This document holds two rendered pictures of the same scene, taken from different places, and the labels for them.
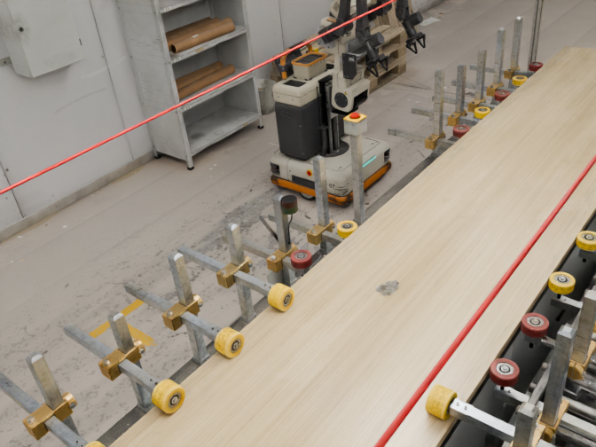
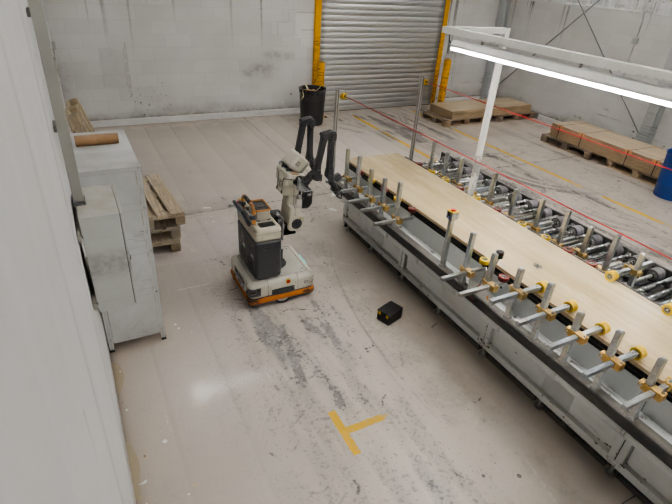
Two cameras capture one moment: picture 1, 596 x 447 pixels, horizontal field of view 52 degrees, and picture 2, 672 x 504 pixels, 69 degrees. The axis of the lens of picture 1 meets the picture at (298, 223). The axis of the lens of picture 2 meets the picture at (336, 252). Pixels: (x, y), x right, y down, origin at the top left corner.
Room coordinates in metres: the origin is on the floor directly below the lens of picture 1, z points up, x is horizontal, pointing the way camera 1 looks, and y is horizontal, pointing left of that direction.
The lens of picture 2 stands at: (2.02, 3.37, 2.84)
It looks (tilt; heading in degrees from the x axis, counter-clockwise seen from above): 30 degrees down; 289
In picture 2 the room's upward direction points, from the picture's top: 4 degrees clockwise
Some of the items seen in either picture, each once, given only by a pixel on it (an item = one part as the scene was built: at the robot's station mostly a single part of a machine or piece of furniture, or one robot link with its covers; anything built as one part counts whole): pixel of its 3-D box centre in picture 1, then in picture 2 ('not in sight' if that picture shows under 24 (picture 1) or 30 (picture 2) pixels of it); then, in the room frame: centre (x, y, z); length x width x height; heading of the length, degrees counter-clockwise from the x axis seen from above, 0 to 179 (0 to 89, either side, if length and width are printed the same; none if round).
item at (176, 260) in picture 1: (189, 311); (541, 312); (1.55, 0.39, 0.93); 0.04 x 0.04 x 0.48; 48
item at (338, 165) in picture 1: (330, 162); (271, 273); (3.92, -0.29, 0.16); 0.67 x 0.64 x 0.25; 48
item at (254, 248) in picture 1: (262, 253); (482, 288); (1.95, 0.15, 0.84); 0.43 x 0.03 x 0.04; 48
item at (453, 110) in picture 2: not in sight; (481, 107); (2.77, -8.45, 0.23); 2.41 x 0.77 x 0.17; 50
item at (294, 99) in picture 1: (316, 105); (262, 236); (3.98, -0.22, 0.59); 0.55 x 0.34 x 0.83; 138
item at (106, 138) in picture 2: not in sight; (96, 139); (4.92, 0.60, 1.59); 0.30 x 0.08 x 0.08; 48
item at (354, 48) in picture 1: (359, 55); (300, 191); (3.72, -0.50, 0.99); 0.28 x 0.16 x 0.22; 138
